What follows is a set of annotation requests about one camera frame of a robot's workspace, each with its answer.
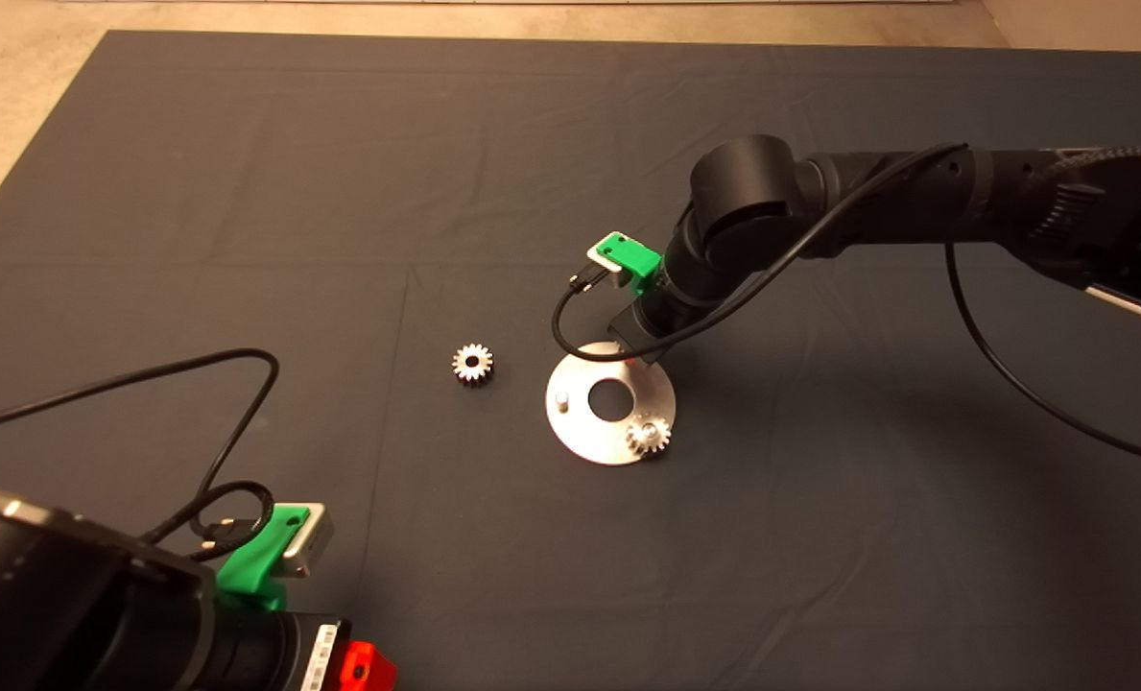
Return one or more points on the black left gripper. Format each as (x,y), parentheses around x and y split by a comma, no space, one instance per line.
(268,657)

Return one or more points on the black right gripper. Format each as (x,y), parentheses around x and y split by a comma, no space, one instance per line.
(654,326)

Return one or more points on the small steel planetary gear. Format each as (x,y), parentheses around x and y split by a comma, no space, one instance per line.
(659,440)
(461,367)

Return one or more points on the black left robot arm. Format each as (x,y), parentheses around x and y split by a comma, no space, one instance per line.
(42,595)

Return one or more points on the round metal carrier plate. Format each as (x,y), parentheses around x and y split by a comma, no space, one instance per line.
(580,437)

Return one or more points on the dark grey table cloth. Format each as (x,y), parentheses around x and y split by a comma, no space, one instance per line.
(340,192)

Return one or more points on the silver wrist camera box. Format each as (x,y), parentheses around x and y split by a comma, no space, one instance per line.
(311,539)
(604,264)

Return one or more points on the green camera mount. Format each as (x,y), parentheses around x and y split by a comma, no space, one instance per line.
(253,564)
(632,257)

